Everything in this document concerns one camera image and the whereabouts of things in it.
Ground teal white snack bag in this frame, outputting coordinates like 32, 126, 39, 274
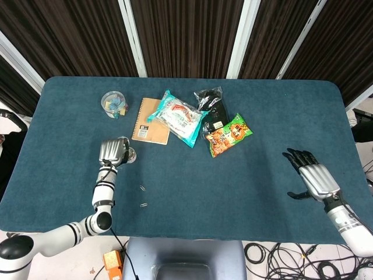
146, 89, 205, 149

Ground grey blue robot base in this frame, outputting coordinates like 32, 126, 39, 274
122, 237, 248, 280

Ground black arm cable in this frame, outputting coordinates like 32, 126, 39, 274
109, 229, 138, 280

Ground blue felt table cloth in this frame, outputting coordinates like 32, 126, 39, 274
0, 76, 373, 244

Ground black chair seat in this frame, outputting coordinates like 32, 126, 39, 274
0, 131, 27, 199

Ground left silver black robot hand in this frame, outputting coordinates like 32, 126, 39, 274
98, 137, 131, 169

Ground black chair armrest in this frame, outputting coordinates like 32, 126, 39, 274
0, 109, 29, 132

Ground tangled black floor cables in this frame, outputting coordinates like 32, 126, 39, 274
243, 241, 373, 280

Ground green orange snack bag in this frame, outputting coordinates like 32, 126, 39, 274
205, 113, 254, 159

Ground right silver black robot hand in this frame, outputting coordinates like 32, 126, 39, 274
281, 148, 341, 204

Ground brown kraft spiral notebook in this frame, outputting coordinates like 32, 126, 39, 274
131, 97, 171, 146

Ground dark brown pleated curtain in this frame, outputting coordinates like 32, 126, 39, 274
131, 0, 244, 79
238, 0, 320, 80
0, 55, 41, 117
0, 0, 139, 84
284, 0, 373, 107

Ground orange box on floor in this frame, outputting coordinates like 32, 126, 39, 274
103, 250, 125, 280

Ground black socks in clear bag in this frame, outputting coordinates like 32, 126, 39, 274
193, 86, 231, 138

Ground clear jar of coloured clips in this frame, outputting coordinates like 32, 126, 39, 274
100, 90, 129, 120

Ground white frame post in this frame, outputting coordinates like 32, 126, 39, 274
118, 0, 148, 78
345, 92, 373, 113
226, 0, 262, 79
0, 30, 46, 96
275, 0, 329, 80

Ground black white background object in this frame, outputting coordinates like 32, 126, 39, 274
348, 108, 373, 144

